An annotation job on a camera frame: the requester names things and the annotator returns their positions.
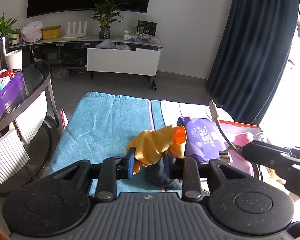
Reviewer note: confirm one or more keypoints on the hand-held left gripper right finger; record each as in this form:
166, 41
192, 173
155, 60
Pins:
190, 170

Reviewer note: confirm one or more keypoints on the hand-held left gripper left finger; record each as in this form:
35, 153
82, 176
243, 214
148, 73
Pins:
130, 163

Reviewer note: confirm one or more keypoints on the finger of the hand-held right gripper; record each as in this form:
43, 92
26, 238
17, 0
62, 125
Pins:
265, 153
298, 182

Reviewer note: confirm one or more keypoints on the dark blue sock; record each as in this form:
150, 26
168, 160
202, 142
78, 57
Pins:
162, 177

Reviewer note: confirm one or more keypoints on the yellow cloth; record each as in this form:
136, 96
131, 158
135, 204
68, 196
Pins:
152, 145

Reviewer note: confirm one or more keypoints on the red-rimmed cardboard box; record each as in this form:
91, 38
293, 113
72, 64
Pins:
237, 127

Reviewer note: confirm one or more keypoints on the pink pompom plush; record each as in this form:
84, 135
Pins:
242, 140

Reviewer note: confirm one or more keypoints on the purple tissue pack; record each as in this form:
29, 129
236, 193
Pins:
202, 137

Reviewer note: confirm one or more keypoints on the teal striped blanket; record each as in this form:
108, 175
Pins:
102, 125

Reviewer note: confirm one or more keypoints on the pink notebook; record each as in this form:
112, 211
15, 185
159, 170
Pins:
63, 120

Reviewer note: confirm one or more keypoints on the white cabinet drawer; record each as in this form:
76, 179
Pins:
122, 60

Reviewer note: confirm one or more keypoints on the white ribbed stool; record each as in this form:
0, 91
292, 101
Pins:
31, 117
7, 157

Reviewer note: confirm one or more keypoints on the dark blue curtain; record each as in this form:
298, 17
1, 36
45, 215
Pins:
252, 42

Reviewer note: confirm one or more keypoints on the clear plastic bag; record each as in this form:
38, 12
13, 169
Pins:
60, 73

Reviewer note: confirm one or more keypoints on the pale crumpled plastic bag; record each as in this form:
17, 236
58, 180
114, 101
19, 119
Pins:
123, 47

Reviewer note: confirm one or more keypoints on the blue-grey plastic bag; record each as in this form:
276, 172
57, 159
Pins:
105, 44

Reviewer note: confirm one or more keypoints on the clear container of small goods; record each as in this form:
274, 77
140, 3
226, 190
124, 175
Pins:
146, 38

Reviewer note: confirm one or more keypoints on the round glass-top table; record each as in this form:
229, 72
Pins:
37, 75

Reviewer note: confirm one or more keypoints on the small white figurine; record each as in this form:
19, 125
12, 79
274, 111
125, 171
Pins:
126, 35

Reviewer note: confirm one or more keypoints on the long TV cabinet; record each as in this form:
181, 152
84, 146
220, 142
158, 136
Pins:
77, 40

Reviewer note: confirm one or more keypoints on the black and green box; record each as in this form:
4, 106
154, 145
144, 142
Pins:
146, 28

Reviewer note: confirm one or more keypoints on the purple basket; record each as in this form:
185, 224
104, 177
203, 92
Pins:
7, 97

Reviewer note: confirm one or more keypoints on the white router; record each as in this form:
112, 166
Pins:
74, 31

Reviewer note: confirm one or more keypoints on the potted plant in dark vase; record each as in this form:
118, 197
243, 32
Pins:
105, 17

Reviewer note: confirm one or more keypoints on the yellow box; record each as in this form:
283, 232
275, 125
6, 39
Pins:
51, 33

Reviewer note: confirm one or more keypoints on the red and white carton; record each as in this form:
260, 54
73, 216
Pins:
6, 74

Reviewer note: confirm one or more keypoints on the white paper cup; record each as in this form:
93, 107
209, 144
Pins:
13, 60

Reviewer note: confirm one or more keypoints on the white plastic bag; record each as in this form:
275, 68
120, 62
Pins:
31, 32

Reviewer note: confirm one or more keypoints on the steel thermos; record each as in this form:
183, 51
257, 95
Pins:
2, 47

